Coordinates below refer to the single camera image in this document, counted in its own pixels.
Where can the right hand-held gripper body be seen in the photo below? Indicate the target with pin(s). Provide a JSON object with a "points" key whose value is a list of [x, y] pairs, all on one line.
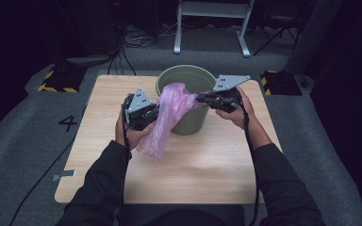
{"points": [[227, 94]]}

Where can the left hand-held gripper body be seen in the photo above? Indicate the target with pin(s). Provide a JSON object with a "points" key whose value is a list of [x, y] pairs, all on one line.
{"points": [[138, 109]]}

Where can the pink plastic bag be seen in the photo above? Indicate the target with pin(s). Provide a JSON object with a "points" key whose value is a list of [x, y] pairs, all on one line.
{"points": [[169, 116]]}

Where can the green plastic bin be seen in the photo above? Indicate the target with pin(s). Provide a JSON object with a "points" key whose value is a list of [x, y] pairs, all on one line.
{"points": [[194, 119]]}

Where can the person's left hand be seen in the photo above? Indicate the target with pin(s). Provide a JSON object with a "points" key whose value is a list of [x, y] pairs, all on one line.
{"points": [[135, 136]]}

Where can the person's right hand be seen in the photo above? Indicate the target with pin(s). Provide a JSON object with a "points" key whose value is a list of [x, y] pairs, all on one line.
{"points": [[243, 116]]}

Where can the black yellow striped base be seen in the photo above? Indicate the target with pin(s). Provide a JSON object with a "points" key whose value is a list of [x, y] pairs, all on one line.
{"points": [[63, 78], [281, 83]]}

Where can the black tripod stand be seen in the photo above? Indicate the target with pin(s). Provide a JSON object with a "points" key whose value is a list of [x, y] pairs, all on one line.
{"points": [[276, 34]]}

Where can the white metal stand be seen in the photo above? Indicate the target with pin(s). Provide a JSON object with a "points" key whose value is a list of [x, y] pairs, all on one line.
{"points": [[212, 9]]}

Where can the grey tape strip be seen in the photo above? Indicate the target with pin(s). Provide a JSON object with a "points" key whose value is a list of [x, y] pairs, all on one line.
{"points": [[66, 173]]}

